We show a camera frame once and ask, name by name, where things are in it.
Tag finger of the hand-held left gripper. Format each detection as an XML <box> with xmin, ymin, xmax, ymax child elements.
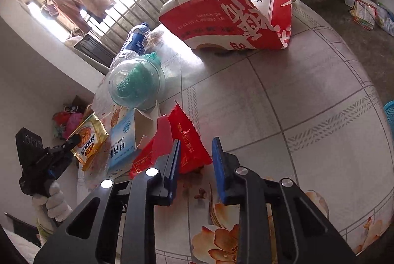
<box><xmin>46</xmin><ymin>134</ymin><xmax>82</xmax><ymax>159</ymax></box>
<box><xmin>49</xmin><ymin>151</ymin><xmax>76</xmax><ymax>181</ymax></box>

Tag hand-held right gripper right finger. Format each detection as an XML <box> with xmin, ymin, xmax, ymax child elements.
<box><xmin>212</xmin><ymin>137</ymin><xmax>359</xmax><ymax>264</ymax></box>

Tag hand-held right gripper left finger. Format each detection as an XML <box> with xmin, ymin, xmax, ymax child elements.
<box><xmin>34</xmin><ymin>139</ymin><xmax>181</xmax><ymax>264</ymax></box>

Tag red snack packet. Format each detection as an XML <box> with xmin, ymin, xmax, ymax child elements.
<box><xmin>168</xmin><ymin>102</ymin><xmax>213</xmax><ymax>175</ymax></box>

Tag red torn wrapper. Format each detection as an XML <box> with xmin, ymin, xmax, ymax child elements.
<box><xmin>129</xmin><ymin>115</ymin><xmax>173</xmax><ymax>180</ymax></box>

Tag yellow snack packet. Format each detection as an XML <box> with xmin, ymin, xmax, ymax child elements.
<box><xmin>70</xmin><ymin>113</ymin><xmax>110</xmax><ymax>171</ymax></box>

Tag red and white paper bag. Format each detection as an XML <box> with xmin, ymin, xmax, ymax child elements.
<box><xmin>158</xmin><ymin>0</ymin><xmax>298</xmax><ymax>51</ymax></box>

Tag person's left forearm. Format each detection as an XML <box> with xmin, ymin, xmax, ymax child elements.
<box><xmin>35</xmin><ymin>215</ymin><xmax>60</xmax><ymax>248</ymax></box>

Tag person's left hand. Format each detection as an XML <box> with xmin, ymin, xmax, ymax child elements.
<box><xmin>32</xmin><ymin>182</ymin><xmax>73</xmax><ymax>221</ymax></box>

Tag red and pink plastic bags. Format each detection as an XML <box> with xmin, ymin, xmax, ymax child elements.
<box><xmin>52</xmin><ymin>109</ymin><xmax>84</xmax><ymax>140</ymax></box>

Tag white and blue medicine box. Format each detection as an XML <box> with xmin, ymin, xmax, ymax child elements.
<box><xmin>106</xmin><ymin>101</ymin><xmax>161</xmax><ymax>179</ymax></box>

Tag clear cup with green wrapper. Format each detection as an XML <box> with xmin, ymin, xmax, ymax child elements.
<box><xmin>108</xmin><ymin>52</ymin><xmax>166</xmax><ymax>108</ymax></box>

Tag floral plastic tablecloth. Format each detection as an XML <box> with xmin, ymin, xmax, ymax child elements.
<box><xmin>77</xmin><ymin>0</ymin><xmax>391</xmax><ymax>264</ymax></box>

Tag white fleece cloth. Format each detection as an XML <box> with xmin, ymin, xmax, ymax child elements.
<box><xmin>0</xmin><ymin>229</ymin><xmax>41</xmax><ymax>264</ymax></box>

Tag black slatted crate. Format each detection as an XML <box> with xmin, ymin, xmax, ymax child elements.
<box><xmin>73</xmin><ymin>34</ymin><xmax>117</xmax><ymax>68</ymax></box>

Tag clear plastic water bottle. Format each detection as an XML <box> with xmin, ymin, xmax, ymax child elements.
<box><xmin>109</xmin><ymin>23</ymin><xmax>152</xmax><ymax>70</ymax></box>

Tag pink hanging garment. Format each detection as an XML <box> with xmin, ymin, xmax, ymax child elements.
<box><xmin>49</xmin><ymin>0</ymin><xmax>93</xmax><ymax>34</ymax></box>

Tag teal plastic basket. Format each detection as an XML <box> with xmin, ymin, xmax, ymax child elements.
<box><xmin>383</xmin><ymin>100</ymin><xmax>394</xmax><ymax>142</ymax></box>

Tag stack of colourful booklets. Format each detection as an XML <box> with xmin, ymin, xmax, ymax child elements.
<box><xmin>350</xmin><ymin>0</ymin><xmax>378</xmax><ymax>31</ymax></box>

